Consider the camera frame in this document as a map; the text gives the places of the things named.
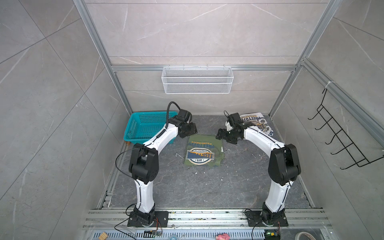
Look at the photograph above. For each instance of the small wooden block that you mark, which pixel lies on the small wooden block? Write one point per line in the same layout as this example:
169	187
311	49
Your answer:
103	236

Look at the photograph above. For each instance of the olive green tank top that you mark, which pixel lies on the olive green tank top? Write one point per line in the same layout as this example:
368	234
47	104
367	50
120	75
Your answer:
204	150

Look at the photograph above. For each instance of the green circuit board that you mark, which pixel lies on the green circuit board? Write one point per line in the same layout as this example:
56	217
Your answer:
272	235

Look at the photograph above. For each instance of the pink small object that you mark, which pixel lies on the pink small object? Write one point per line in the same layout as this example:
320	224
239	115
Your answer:
223	237

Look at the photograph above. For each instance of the white tape roll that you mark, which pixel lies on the white tape roll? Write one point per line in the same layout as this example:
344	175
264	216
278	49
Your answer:
309	236

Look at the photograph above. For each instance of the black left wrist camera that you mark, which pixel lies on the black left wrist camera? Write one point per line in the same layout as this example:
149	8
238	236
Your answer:
185	116

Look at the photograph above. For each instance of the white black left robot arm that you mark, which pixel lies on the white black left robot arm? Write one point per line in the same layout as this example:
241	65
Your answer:
144	161

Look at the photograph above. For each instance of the white navy-trimmed tank top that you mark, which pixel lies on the white navy-trimmed tank top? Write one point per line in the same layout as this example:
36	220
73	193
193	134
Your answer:
260	121

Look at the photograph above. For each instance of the black wire hook rack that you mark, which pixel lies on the black wire hook rack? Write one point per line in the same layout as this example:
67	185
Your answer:
340	134

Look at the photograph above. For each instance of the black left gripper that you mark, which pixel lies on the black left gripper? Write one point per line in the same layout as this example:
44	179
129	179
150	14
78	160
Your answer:
194	130

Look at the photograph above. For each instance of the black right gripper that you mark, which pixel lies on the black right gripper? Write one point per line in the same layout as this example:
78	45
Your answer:
223	132

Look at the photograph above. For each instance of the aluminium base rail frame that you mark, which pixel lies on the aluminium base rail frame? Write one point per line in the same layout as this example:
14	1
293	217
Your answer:
200	224

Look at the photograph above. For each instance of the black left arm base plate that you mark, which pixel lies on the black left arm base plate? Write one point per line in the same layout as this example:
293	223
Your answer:
152	219

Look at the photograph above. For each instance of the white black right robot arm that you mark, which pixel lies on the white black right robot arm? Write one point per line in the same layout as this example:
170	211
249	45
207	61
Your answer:
284	165

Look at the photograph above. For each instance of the teal plastic basket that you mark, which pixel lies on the teal plastic basket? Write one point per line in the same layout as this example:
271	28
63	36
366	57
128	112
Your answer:
143	126

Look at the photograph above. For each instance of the white wire mesh shelf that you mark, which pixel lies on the white wire mesh shelf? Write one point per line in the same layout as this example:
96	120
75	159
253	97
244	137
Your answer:
197	80

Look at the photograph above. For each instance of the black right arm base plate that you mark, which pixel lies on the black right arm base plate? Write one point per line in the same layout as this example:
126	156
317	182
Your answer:
255	219

